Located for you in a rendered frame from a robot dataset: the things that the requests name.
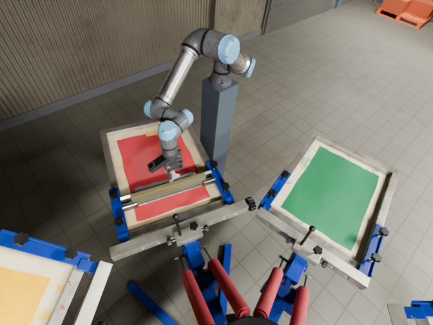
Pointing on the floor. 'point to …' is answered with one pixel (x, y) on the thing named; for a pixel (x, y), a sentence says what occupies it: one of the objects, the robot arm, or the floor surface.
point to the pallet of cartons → (408, 11)
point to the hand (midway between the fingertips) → (168, 177)
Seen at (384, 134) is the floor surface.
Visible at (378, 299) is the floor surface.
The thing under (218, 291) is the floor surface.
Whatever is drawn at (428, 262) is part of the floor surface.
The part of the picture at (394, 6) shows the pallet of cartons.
